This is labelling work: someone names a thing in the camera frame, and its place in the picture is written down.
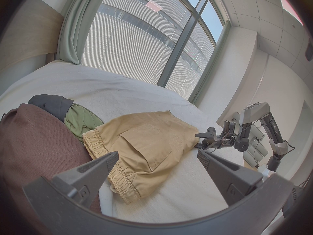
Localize black cable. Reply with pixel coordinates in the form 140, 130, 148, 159
279, 140, 296, 158

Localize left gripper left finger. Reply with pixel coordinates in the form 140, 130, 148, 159
52, 151, 119, 209

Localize tan shorts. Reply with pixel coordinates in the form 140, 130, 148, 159
82, 110, 200, 204

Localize bed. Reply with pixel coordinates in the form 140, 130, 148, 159
0, 6, 245, 220

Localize window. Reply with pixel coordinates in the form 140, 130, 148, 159
81, 0, 230, 102

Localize grey-green curtain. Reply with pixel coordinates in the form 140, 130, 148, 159
57, 0, 115, 65

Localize black garment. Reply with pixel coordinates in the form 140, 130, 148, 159
28, 94, 74, 120

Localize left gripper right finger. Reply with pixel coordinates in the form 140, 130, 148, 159
197, 149, 263, 207

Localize brown garment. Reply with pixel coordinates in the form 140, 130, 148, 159
0, 103, 102, 229

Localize green garment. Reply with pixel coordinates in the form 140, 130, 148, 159
64, 103, 104, 142

